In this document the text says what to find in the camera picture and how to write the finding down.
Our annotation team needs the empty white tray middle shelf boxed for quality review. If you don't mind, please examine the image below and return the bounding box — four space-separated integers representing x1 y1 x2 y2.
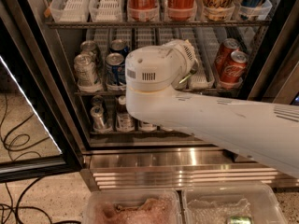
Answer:
178 28 214 90

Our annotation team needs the clear bin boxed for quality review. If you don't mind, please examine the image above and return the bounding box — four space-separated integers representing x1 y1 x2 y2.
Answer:
181 182 288 224
82 189 182 224

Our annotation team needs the blue Pepsi can rear left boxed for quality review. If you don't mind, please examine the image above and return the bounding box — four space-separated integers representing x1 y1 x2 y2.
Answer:
109 39 129 57

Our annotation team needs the empty clear tray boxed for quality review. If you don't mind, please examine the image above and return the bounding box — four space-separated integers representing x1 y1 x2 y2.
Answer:
50 0 90 22
89 0 124 22

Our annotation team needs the red Coke can rear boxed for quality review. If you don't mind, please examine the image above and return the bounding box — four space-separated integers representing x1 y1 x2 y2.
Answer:
214 38 240 74

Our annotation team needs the white Sprite can front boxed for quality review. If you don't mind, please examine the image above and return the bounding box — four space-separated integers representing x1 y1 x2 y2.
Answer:
74 53 99 87

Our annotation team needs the brown tea bottle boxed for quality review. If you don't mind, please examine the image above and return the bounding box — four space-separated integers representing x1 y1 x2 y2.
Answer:
116 95 135 132
138 121 157 132

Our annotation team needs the silver can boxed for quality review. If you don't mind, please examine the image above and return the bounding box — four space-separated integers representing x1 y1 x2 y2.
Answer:
91 95 104 106
90 106 107 130

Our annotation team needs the green can front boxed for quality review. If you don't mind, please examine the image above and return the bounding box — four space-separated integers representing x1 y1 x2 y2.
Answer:
178 69 197 85

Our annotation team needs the blue Pepsi can front left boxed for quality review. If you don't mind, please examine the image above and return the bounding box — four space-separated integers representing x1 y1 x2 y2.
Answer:
106 53 126 86

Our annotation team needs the empty clear tray top left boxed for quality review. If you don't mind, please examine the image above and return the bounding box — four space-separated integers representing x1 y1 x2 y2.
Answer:
50 0 90 22

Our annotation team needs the silver can bottom front left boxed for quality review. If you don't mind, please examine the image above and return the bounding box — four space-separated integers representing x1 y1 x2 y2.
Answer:
90 106 107 130

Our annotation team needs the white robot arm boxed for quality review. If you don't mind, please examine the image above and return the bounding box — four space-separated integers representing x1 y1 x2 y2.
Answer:
125 39 299 178

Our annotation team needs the white Sprite can rear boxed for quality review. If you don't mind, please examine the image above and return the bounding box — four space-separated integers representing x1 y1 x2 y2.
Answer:
80 40 99 63

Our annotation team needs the brown tea bottle right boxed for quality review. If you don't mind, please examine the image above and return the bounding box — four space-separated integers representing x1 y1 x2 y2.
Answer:
138 121 157 132

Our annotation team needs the clear bin left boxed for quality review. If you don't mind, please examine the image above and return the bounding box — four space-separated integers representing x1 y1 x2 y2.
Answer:
82 189 182 224

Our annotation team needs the silver can bottom rear left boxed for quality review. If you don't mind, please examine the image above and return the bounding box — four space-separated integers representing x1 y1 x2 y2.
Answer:
91 95 104 106

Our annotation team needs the green can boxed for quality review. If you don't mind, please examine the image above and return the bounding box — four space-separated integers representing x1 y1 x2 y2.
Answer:
178 69 197 85
226 216 253 224

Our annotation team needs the red Coke can front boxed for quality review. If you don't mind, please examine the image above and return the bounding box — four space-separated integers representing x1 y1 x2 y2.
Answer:
220 50 248 83

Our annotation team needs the blue pepsi can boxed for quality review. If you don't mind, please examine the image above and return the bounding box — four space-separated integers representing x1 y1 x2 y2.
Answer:
109 39 129 57
106 53 126 86

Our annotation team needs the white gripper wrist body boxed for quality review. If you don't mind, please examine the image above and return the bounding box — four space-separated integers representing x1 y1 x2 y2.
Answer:
164 39 198 85

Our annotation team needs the white sprite can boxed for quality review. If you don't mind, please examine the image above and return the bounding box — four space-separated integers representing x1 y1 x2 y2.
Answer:
74 53 99 87
80 40 99 63

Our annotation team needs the green can in bin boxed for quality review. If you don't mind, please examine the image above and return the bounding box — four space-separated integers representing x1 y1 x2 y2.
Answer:
226 216 253 224

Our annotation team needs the glass fridge door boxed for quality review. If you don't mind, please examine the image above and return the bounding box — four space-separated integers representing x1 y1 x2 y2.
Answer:
0 0 83 182

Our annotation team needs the clear bin right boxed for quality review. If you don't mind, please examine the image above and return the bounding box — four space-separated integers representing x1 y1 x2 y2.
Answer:
181 182 288 224

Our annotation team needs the steel fridge cabinet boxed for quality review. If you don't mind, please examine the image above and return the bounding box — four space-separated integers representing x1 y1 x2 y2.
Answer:
0 0 299 192

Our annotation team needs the brown tea bottle left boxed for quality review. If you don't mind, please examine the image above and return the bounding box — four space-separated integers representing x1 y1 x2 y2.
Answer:
116 95 135 132

